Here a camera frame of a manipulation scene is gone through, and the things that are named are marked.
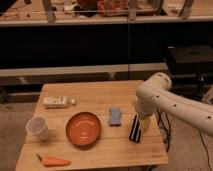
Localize black cables on floor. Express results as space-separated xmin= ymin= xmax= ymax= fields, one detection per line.
xmin=155 ymin=109 xmax=173 ymax=153

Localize wooden shelf with clutter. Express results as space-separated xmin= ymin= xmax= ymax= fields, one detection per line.
xmin=0 ymin=0 xmax=213 ymax=27

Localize blue sponge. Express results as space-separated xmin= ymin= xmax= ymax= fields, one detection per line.
xmin=109 ymin=108 xmax=121 ymax=126

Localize orange toy carrot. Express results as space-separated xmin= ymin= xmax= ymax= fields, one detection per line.
xmin=37 ymin=154 xmax=71 ymax=167

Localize white plastic cup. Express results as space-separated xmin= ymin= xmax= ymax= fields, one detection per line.
xmin=26 ymin=117 xmax=49 ymax=141

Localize orange ceramic bowl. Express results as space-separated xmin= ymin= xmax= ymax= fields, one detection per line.
xmin=66 ymin=112 xmax=101 ymax=147

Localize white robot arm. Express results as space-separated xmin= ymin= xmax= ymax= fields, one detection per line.
xmin=135 ymin=72 xmax=213 ymax=137

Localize black box on right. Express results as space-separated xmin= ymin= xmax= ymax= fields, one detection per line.
xmin=165 ymin=45 xmax=213 ymax=75

